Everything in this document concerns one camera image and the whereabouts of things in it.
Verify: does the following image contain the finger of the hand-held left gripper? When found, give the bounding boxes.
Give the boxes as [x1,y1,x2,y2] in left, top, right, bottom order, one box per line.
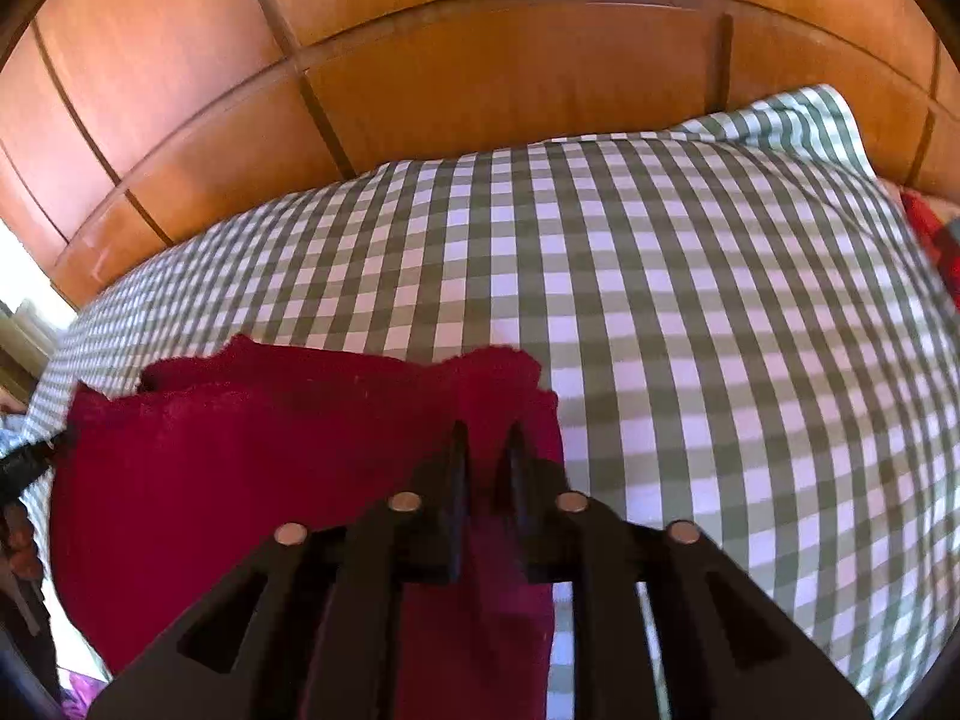
[34,431,77,475]

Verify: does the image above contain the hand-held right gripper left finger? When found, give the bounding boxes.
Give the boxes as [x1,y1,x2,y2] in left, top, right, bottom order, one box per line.
[88,420,473,720]

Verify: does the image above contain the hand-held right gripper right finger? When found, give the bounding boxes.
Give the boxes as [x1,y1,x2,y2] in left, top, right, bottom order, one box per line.
[499,420,875,720]

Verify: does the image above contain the dark red knitted garment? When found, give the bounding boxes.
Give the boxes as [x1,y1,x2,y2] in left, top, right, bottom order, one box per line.
[49,335,565,720]

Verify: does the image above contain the person's left hand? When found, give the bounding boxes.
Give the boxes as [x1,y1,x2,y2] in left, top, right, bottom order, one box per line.
[0,501,42,590]

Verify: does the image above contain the green white checkered bed sheet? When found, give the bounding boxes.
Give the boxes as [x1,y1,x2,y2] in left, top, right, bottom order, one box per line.
[15,84,960,720]

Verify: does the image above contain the purple cloth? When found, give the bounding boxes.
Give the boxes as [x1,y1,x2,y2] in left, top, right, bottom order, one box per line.
[60,671,111,720]

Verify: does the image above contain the wooden panelled wardrobe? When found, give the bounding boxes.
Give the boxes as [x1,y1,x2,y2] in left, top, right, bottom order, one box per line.
[0,0,960,310]

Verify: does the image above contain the multicoloured plaid pillow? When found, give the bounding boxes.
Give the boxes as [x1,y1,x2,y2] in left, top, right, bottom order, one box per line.
[898,190,960,295]

